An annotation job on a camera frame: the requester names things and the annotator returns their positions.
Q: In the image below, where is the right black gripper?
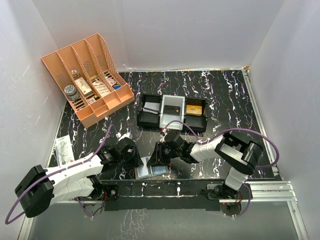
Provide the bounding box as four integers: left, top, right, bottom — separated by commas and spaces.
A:
147, 141, 182, 166

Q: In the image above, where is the white striped credit card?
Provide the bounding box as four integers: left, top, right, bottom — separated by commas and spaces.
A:
141, 156, 150, 166

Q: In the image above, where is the grey leather card holder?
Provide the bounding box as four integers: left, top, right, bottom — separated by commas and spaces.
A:
134, 165, 169, 180

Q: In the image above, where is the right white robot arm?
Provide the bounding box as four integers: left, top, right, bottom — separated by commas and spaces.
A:
147, 130, 264, 199

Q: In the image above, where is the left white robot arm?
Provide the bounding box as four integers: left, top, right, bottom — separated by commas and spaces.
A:
14, 133, 143, 218

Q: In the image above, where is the black left card tray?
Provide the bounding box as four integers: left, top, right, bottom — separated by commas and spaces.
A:
136, 93, 162, 129

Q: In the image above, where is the black card tray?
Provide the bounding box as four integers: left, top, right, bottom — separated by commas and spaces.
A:
136, 93, 162, 129
184, 97, 208, 133

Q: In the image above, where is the silver credit card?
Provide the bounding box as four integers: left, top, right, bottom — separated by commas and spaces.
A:
142, 101, 160, 115

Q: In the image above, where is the black right card tray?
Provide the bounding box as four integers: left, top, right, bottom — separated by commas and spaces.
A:
184, 97, 208, 133

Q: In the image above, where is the white middle card tray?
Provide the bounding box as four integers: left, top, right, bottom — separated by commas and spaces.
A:
159, 95, 186, 130

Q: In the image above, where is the gold credit card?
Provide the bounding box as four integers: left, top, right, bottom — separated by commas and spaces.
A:
186, 104, 203, 117

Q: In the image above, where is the white label card stack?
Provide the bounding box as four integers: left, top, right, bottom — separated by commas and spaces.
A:
91, 78, 111, 98

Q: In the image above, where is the white patterned paper sheet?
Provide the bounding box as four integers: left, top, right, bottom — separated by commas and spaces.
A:
55, 135, 75, 166

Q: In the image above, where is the blue small object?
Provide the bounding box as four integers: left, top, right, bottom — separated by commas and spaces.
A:
113, 84, 121, 90

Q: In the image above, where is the small colourful packet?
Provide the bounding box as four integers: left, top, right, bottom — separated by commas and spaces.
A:
103, 71, 118, 87

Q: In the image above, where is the white red box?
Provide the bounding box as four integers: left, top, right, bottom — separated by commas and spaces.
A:
74, 77, 93, 97

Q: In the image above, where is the round patterned tin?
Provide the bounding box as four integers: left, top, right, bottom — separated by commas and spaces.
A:
64, 84, 80, 101

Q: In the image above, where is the orange plastic file organizer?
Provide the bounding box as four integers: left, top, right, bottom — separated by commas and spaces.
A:
41, 33, 135, 128

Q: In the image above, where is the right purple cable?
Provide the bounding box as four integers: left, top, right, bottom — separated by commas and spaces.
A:
161, 120, 280, 217

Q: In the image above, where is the purple cable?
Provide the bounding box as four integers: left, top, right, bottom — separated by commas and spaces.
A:
161, 120, 280, 217
4, 124, 121, 225

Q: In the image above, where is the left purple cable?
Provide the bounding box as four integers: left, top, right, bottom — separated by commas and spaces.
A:
4, 124, 121, 225

